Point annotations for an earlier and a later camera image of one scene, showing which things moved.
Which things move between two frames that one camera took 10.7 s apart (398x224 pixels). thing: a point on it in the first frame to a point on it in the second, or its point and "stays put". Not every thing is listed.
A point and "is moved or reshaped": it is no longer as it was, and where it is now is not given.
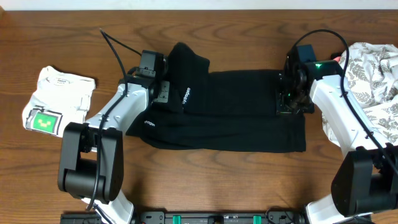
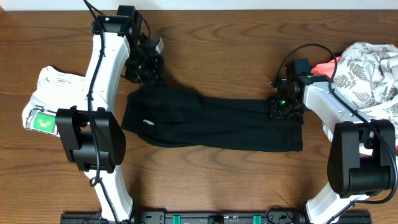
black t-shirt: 222,110 is moved or reshaped
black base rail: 200,217 stays put
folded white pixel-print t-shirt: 60,99 stays put
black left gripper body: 162,91 to 139,68
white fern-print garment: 372,88 stays put
